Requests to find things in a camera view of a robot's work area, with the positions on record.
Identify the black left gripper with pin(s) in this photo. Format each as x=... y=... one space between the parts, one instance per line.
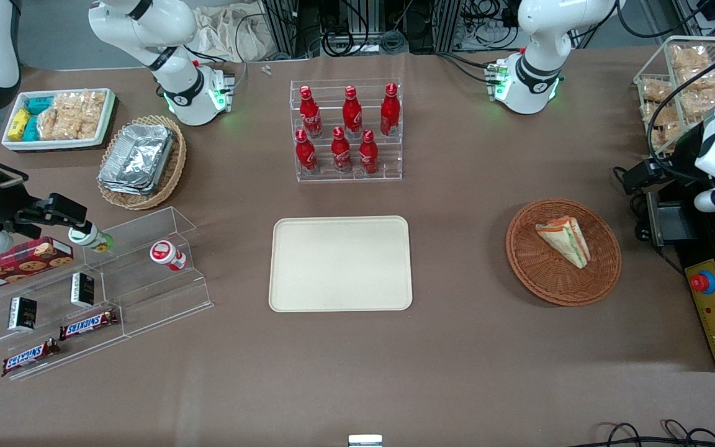
x=679 y=158

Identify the triangular sandwich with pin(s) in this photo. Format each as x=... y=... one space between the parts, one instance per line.
x=565 y=242

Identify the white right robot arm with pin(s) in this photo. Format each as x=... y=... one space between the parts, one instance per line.
x=177 y=93

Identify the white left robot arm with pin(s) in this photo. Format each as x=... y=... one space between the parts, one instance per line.
x=537 y=74

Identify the white rectangular snack tray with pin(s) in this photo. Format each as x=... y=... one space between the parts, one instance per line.
x=106 y=121

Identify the oval light wicker basket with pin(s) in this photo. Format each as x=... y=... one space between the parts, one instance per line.
x=174 y=167

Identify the round brown wicker basket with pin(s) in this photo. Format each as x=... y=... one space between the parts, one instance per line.
x=556 y=279

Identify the beige plastic tray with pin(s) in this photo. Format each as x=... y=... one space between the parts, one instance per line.
x=339 y=264

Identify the green and white bottle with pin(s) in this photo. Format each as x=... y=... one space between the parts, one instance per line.
x=94 y=239

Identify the clear rice cracker bag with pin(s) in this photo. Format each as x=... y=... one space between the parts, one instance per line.
x=661 y=115
x=702 y=102
x=689 y=57
x=59 y=118
x=702 y=77
x=90 y=115
x=668 y=133
x=656 y=91

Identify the grey metal box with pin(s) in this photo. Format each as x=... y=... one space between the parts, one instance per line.
x=674 y=223

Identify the red plaid cookie box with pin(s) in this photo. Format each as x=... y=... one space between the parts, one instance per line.
x=16 y=264

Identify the small black box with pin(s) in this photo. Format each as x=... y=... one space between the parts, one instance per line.
x=82 y=290
x=22 y=313

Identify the teal snack packet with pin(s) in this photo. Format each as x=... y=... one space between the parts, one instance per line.
x=31 y=129
x=40 y=104

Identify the stacked aluminium foil trays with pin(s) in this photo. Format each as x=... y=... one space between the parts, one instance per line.
x=137 y=158

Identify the yellow snack packet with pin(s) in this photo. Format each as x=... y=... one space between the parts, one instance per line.
x=19 y=124

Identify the black machine base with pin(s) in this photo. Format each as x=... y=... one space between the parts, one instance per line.
x=714 y=245

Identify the white bottle red cap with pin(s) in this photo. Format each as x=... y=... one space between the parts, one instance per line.
x=168 y=254

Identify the snickers chocolate bar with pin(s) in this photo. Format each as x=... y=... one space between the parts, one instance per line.
x=87 y=324
x=28 y=357

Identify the clear acrylic tiered shelf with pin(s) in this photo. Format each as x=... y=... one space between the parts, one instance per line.
x=146 y=292

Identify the red emergency stop button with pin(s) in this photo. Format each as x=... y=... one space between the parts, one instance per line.
x=702 y=282

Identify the crumpled beige cloth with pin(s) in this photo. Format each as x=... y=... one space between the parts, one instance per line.
x=227 y=34

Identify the red cola bottle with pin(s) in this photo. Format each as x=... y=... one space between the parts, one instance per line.
x=352 y=115
x=311 y=118
x=306 y=155
x=341 y=152
x=390 y=115
x=368 y=155

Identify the clear acrylic bottle rack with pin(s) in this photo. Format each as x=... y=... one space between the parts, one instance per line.
x=388 y=167

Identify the aluminium frame rack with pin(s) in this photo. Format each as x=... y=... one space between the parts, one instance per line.
x=432 y=25

